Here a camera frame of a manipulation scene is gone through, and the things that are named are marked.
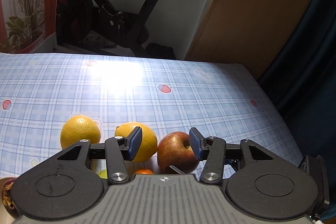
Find green apple back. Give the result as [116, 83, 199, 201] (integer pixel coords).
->
[98, 169, 108, 179]

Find yellow orange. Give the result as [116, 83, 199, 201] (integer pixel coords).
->
[114, 122, 158, 162]
[60, 115, 101, 149]

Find orange tangerine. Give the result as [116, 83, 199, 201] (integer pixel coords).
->
[134, 168, 154, 174]

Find red apple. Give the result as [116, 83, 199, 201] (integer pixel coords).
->
[157, 131, 199, 173]

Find dark purple mangosteen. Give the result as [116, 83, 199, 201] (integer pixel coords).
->
[2, 177, 19, 219]

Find blue plaid tablecloth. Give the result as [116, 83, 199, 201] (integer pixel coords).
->
[1, 53, 302, 177]

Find cream ceramic plate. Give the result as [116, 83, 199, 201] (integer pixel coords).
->
[0, 177, 19, 223]

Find black exercise bike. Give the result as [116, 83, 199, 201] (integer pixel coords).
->
[55, 0, 210, 59]

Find wooden door panel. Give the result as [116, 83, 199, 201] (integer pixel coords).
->
[186, 0, 310, 78]

